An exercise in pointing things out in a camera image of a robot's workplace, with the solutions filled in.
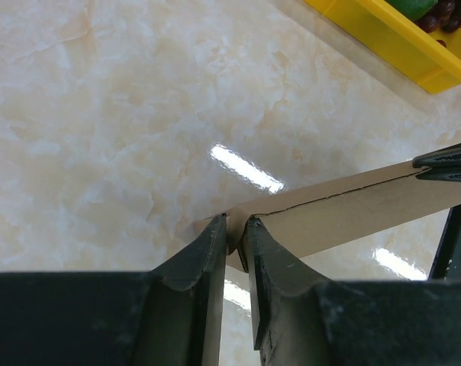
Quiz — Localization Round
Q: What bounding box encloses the green lime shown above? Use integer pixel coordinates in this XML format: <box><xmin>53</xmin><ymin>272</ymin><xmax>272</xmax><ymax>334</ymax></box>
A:
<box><xmin>386</xmin><ymin>0</ymin><xmax>438</xmax><ymax>21</ymax></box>

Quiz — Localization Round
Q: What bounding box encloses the yellow plastic tray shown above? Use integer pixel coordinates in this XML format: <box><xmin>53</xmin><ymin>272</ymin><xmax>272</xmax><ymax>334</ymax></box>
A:
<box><xmin>307</xmin><ymin>0</ymin><xmax>461</xmax><ymax>95</ymax></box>

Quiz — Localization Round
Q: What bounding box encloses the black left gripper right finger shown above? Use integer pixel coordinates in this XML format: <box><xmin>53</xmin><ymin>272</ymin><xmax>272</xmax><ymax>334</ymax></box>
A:
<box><xmin>243</xmin><ymin>218</ymin><xmax>461</xmax><ymax>365</ymax></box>

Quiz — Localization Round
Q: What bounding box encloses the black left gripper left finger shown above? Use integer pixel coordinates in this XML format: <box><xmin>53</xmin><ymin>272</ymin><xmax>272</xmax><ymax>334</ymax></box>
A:
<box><xmin>0</xmin><ymin>215</ymin><xmax>227</xmax><ymax>365</ymax></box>

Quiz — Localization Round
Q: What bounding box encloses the brown cardboard box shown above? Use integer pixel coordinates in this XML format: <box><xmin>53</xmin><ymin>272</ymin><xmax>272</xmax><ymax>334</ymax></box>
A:
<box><xmin>194</xmin><ymin>159</ymin><xmax>461</xmax><ymax>366</ymax></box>

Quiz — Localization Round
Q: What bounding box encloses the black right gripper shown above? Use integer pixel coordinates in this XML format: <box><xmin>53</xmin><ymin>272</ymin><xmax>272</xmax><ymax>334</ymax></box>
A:
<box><xmin>412</xmin><ymin>143</ymin><xmax>461</xmax><ymax>280</ymax></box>

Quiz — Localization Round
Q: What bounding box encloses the purple grape bunch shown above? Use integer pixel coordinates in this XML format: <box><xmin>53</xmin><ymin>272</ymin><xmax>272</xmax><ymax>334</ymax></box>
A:
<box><xmin>415</xmin><ymin>0</ymin><xmax>461</xmax><ymax>34</ymax></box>

